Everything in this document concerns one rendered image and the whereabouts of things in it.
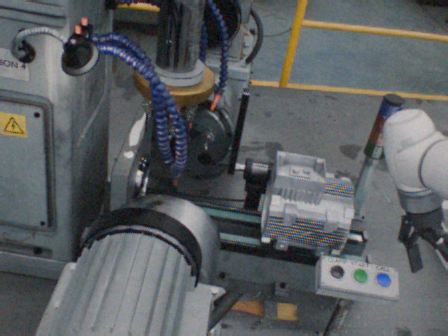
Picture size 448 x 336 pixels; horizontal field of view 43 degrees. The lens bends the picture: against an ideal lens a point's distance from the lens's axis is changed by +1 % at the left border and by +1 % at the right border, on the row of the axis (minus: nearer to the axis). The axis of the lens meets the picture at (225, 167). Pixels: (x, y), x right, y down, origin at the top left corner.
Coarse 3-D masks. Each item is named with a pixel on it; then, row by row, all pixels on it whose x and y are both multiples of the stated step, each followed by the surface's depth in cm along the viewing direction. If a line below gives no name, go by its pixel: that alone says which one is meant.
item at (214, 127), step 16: (224, 96) 160; (208, 112) 154; (224, 112) 154; (192, 128) 157; (208, 128) 156; (224, 128) 157; (192, 144) 161; (208, 144) 153; (224, 144) 160; (192, 160) 164; (208, 160) 163
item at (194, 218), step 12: (132, 204) 117; (144, 204) 115; (156, 204) 115; (168, 204) 115; (180, 204) 116; (192, 204) 118; (180, 216) 113; (192, 216) 115; (204, 216) 118; (192, 228) 113; (204, 228) 116; (216, 228) 121; (204, 240) 113; (216, 240) 119; (204, 252) 111; (216, 252) 117; (204, 264) 109; (216, 264) 116; (204, 276) 107; (216, 276) 115
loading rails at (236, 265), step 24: (216, 216) 152; (240, 216) 153; (240, 240) 146; (360, 240) 153; (240, 264) 148; (264, 264) 147; (288, 264) 146; (312, 264) 145; (288, 288) 148; (312, 288) 150
